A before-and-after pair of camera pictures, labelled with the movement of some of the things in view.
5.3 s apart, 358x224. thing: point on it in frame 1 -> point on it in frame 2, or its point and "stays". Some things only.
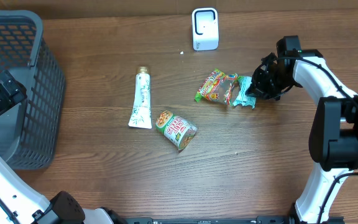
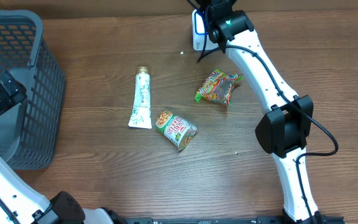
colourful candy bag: x=217 y=86 stays
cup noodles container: x=177 y=130 stays
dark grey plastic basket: x=27 y=135 stays
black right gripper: x=258 y=88 -> x=202 y=10
